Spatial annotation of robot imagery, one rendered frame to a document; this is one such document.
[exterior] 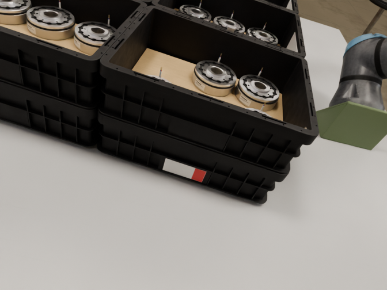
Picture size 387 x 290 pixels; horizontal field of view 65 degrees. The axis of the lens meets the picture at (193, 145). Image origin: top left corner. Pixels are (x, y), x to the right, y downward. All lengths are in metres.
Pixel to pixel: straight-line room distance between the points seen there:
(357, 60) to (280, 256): 0.63
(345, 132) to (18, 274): 0.87
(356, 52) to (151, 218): 0.77
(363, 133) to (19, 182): 0.90
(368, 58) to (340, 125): 0.20
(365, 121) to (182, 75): 0.55
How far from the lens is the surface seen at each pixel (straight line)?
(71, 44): 0.78
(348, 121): 0.98
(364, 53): 1.04
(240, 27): 1.01
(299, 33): 0.94
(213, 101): 0.52
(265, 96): 0.72
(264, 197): 0.71
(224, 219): 0.65
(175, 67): 0.77
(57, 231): 0.60
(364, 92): 1.00
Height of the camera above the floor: 1.23
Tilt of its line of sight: 44 degrees down
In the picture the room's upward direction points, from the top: 20 degrees clockwise
